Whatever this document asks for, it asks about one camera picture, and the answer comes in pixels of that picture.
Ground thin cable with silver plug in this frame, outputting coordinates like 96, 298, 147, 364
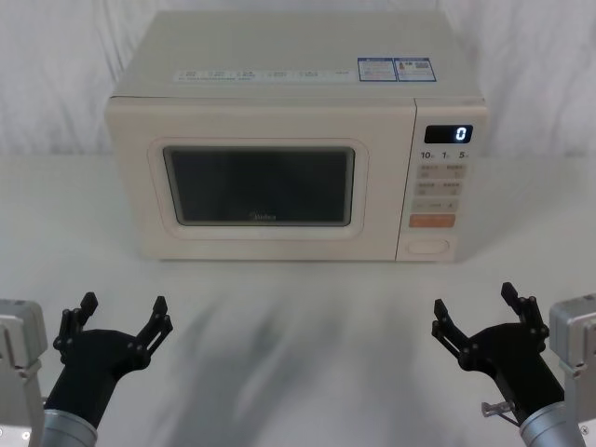
481, 400, 525, 428

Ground cream microwave oven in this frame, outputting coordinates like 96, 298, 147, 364
103, 9, 491, 263

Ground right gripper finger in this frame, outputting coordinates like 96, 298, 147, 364
500, 281, 551, 358
431, 298, 485, 373

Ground cream oven door with window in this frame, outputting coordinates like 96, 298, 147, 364
104, 96, 417, 262

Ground white table cloth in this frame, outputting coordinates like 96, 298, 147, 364
0, 152, 596, 447

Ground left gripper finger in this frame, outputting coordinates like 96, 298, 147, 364
124, 295, 175, 370
52, 291, 100, 365

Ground white curtain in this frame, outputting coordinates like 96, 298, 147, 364
0, 0, 596, 162

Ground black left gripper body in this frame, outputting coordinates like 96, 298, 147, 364
44, 328, 142, 429

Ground oven control panel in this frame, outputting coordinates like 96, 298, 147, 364
398, 97, 490, 262

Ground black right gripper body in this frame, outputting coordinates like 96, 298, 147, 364
465, 323, 567, 427

